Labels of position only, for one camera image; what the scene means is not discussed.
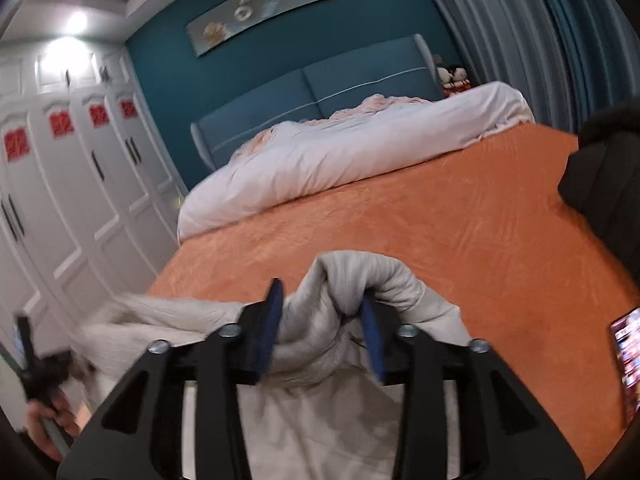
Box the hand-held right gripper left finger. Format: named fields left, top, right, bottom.
left=56, top=277, right=286, bottom=480

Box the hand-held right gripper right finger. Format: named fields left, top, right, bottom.
left=357, top=294, right=585, bottom=480

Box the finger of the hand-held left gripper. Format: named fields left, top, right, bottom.
left=13, top=313, right=40, bottom=386

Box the beige ribbed garment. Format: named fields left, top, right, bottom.
left=75, top=252, right=476, bottom=480

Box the dark clothes pile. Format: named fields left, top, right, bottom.
left=557, top=100, right=640, bottom=281

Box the person's left hand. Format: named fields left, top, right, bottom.
left=24, top=392, right=82, bottom=462

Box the orange bed blanket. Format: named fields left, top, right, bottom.
left=145, top=122, right=628, bottom=476

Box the white panelled wardrobe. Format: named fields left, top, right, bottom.
left=0, top=45, right=188, bottom=401

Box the white fluffy pillow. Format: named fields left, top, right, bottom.
left=177, top=80, right=536, bottom=246

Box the smartphone with lit screen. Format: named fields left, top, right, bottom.
left=610, top=305, right=640, bottom=428

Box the blue upholstered headboard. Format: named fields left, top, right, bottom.
left=190, top=34, right=446, bottom=173

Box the red and black plush toy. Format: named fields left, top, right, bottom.
left=435, top=62, right=473, bottom=99

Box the ceiling light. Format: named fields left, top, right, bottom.
left=62, top=9, right=92, bottom=36

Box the grey sheer curtain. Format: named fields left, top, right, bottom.
left=407, top=0, right=591, bottom=133

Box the blue curtain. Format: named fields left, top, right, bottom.
left=525, top=0, right=640, bottom=116

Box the long silver wall painting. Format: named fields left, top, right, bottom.
left=186, top=0, right=361, bottom=58

